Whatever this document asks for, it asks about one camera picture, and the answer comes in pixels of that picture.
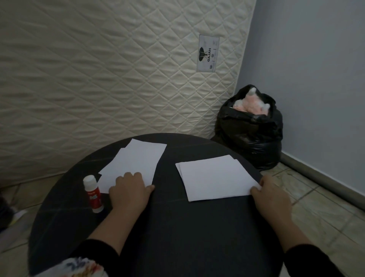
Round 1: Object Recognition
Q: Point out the white mattress label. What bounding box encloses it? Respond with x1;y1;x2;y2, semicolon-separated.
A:
197;34;220;73

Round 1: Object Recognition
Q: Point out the floral white garment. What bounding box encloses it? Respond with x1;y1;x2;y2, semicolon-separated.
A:
34;257;109;277

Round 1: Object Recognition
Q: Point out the person's left forearm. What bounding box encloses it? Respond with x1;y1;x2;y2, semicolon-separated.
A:
70;204;143;277

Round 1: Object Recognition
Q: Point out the person's right hand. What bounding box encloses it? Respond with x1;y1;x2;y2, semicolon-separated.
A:
250;175;293;226

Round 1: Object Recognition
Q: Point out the black plastic garbage bag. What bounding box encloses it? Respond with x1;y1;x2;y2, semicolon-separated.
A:
211;84;283;171

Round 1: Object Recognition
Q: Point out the person's right forearm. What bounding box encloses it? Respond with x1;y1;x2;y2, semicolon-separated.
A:
268;217;346;277

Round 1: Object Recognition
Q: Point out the person's left hand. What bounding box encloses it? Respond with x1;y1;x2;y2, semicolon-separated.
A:
108;172;155;217

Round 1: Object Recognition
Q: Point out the pink and white plush toy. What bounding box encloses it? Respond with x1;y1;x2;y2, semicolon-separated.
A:
232;87;271;116

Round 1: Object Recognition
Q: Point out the white paper sheet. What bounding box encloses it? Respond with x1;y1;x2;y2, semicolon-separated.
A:
97;148;129;194
180;159;262;202
175;155;237;200
98;139;167;189

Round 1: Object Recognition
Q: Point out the red and white glue stick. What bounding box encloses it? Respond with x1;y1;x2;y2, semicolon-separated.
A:
83;175;104;214

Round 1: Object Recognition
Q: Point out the cream quilted mattress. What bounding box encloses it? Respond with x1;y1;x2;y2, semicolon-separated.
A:
0;0;257;187

